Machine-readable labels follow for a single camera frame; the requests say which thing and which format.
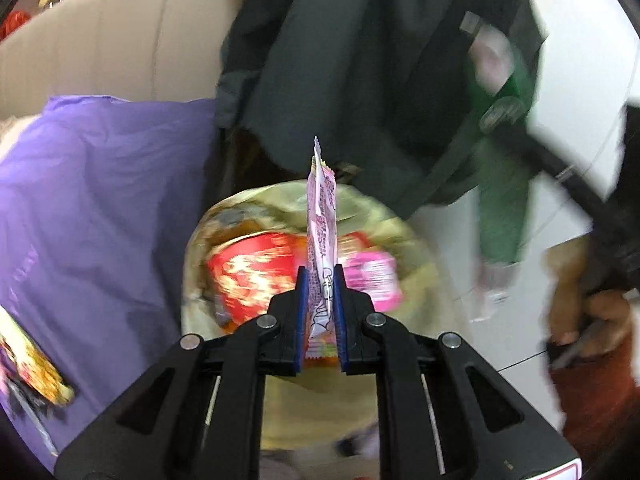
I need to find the red cloth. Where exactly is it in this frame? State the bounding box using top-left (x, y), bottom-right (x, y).
top-left (550, 345), bottom-right (640, 456)

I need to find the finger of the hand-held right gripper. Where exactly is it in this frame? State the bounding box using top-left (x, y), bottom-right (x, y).
top-left (492, 120), bottom-right (626, 241)

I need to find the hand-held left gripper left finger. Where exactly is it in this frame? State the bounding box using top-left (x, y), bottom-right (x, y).
top-left (54, 266), bottom-right (308, 480)

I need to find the yellow noodle snack bag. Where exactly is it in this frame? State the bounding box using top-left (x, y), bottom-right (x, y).
top-left (0, 305), bottom-right (76, 406)

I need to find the person's right hand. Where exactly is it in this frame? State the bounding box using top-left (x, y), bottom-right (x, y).
top-left (545, 237), bottom-right (640, 358)

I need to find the yellow plastic trash bag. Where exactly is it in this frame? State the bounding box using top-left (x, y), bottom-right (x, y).
top-left (182, 182), bottom-right (441, 456)

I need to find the purple blanket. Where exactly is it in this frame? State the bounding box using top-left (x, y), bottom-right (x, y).
top-left (0, 95), bottom-right (221, 461)

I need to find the dark hanging jacket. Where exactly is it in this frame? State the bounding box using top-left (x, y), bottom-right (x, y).
top-left (215, 0), bottom-right (546, 211)

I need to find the pink printed candy wrapper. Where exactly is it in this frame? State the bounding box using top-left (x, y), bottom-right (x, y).
top-left (305, 136), bottom-right (342, 361)

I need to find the beige padded headboard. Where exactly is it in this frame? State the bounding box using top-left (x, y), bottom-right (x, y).
top-left (0, 0), bottom-right (251, 121)

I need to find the small red plastic bag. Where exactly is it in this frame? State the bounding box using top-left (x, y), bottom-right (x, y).
top-left (0, 10), bottom-right (31, 41)

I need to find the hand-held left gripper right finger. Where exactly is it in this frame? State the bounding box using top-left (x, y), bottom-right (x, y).
top-left (334, 264), bottom-right (581, 480)

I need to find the red paper cup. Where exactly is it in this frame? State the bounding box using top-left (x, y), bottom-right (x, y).
top-left (206, 232), bottom-right (311, 333)

